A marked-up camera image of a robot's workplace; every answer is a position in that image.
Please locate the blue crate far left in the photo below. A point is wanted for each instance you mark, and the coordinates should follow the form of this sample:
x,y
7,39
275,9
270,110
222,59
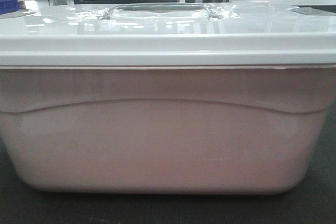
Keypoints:
x,y
7,6

